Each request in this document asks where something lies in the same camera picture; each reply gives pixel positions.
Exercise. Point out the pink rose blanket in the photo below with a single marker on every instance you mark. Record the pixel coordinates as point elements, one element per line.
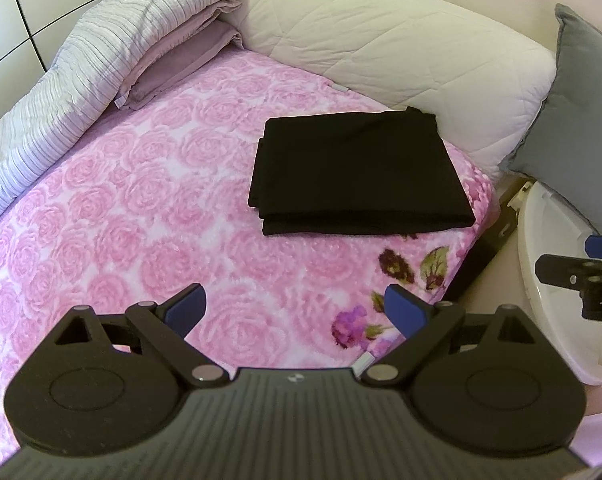
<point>131,210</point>

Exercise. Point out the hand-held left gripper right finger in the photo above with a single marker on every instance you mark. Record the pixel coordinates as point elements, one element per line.
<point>403,310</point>

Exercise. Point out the folded mauve sheets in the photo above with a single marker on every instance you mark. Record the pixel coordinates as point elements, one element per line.
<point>181,30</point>

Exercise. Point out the black pants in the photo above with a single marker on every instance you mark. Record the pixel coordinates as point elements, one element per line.
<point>356,170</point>

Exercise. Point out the cream wardrobe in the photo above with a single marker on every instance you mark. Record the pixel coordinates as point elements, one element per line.
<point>31,0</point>

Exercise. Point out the cream quilted cushion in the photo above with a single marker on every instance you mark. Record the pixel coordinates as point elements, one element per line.
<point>381,35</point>

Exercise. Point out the dark bed frame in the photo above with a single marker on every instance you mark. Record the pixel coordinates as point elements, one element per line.
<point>481,255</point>

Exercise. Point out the white plastic tub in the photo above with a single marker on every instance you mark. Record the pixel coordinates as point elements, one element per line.
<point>546,320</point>

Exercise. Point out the white striped quilt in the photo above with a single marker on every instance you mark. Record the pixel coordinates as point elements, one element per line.
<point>56,95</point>

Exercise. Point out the mauve pillow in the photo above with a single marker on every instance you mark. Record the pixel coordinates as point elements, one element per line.
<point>181,62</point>

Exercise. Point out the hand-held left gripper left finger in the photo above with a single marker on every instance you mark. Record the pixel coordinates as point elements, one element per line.
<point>186,310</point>

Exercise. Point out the grey pillow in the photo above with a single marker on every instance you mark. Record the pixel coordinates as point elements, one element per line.
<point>581,110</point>

